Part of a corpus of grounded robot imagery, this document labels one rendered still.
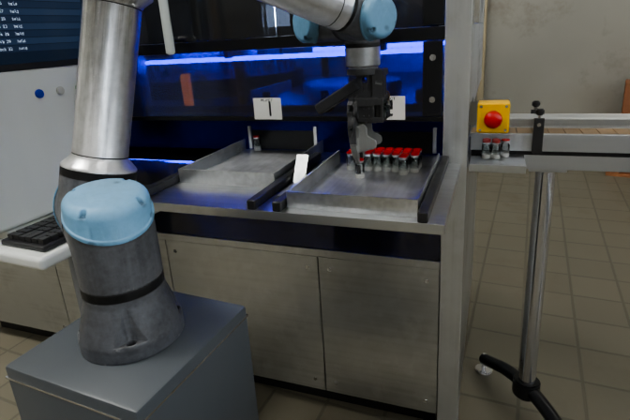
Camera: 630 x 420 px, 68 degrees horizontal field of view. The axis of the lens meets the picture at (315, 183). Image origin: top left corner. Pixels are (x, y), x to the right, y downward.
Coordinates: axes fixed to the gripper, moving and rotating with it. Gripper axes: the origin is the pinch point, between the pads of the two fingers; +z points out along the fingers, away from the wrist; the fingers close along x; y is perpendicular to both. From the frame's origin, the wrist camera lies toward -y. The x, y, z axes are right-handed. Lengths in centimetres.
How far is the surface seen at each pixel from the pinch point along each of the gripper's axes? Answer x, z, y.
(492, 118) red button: 12.7, -6.7, 29.0
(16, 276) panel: 15, 60, -152
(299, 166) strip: -3.5, 2.0, -13.2
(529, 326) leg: 31, 59, 42
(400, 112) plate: 15.9, -7.4, 7.2
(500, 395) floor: 40, 93, 36
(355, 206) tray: -21.6, 4.1, 5.8
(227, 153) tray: 12.3, 3.7, -42.5
